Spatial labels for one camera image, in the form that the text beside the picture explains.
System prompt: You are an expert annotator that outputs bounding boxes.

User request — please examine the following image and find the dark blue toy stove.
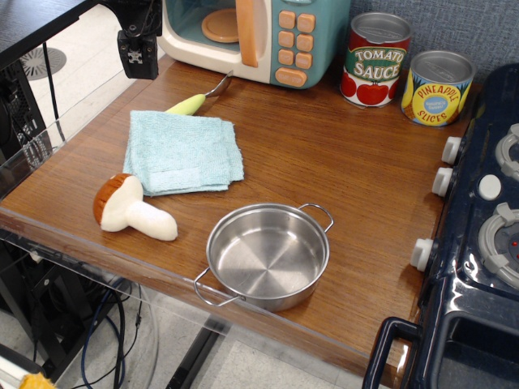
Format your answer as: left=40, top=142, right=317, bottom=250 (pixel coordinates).
left=363, top=64, right=518, bottom=388

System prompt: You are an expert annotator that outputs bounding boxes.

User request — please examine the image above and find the stainless steel pot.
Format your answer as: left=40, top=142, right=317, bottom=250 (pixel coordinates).
left=206, top=203, right=335, bottom=312

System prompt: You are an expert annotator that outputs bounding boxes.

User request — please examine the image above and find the blue cable under table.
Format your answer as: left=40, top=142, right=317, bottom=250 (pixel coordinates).
left=80, top=283, right=127, bottom=389

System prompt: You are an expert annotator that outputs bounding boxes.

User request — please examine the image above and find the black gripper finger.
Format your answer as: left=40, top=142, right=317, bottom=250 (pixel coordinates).
left=117, top=30, right=158, bottom=79

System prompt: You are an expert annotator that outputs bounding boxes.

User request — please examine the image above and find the plush mushroom toy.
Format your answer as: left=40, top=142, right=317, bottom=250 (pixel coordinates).
left=92, top=173, right=178, bottom=242

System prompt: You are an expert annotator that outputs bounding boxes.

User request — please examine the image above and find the toy microwave oven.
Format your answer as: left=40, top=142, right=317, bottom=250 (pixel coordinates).
left=158, top=1, right=350, bottom=89

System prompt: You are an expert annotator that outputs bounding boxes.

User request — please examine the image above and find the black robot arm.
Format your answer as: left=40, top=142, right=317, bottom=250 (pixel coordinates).
left=99, top=0, right=162, bottom=80

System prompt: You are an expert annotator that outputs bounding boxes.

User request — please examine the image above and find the light blue folded cloth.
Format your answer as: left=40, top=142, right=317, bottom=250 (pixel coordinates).
left=122, top=110, right=244, bottom=197

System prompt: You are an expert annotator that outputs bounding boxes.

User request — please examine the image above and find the tomato sauce can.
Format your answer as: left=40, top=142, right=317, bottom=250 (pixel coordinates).
left=340, top=12, right=413, bottom=107

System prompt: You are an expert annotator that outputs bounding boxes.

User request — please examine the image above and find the black side desk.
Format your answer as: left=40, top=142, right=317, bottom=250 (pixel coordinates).
left=0, top=0, right=105, bottom=163

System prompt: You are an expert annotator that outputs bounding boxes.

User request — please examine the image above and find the green handled spoon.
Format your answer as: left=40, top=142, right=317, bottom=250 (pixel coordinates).
left=165, top=71, right=234, bottom=115

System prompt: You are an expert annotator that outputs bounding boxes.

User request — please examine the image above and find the pineapple slices can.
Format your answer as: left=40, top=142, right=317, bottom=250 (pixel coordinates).
left=401, top=50, right=476, bottom=127

